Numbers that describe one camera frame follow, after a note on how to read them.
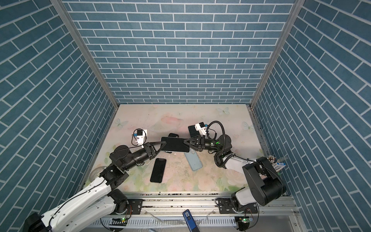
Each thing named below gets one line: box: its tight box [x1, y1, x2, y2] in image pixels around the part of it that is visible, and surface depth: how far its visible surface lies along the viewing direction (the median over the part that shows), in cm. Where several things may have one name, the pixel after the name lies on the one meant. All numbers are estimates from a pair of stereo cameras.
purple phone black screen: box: [149, 158, 167, 184], surface depth 88 cm
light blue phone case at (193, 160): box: [184, 147, 204, 172], surface depth 93 cm
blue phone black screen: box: [187, 124, 200, 138], surface depth 106 cm
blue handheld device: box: [182, 208, 200, 232], surface depth 70 cm
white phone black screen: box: [160, 136, 190, 153], surface depth 71 cm
